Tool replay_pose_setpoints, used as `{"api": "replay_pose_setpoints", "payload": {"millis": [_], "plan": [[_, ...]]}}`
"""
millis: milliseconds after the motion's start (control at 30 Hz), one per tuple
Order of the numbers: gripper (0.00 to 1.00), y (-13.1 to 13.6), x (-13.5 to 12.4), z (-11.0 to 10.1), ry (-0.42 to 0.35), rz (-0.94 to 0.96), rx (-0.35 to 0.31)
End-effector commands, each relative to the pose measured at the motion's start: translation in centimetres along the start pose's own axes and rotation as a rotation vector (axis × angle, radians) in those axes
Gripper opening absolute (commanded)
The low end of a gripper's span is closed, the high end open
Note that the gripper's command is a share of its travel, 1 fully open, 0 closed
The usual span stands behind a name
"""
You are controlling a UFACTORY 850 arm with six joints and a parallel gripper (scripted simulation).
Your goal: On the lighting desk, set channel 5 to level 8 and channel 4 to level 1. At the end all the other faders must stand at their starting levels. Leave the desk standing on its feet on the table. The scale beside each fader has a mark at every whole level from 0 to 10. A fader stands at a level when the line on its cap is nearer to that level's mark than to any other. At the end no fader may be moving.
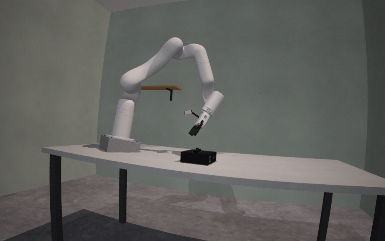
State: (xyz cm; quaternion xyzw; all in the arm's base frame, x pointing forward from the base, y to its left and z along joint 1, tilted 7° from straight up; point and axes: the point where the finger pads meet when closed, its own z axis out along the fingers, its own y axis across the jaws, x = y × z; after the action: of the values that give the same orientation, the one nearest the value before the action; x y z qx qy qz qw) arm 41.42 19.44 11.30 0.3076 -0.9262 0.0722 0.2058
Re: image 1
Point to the black lighting desk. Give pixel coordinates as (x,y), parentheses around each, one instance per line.
(198,156)

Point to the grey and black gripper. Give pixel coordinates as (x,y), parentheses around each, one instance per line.
(200,123)

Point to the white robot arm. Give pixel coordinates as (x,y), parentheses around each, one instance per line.
(130,82)

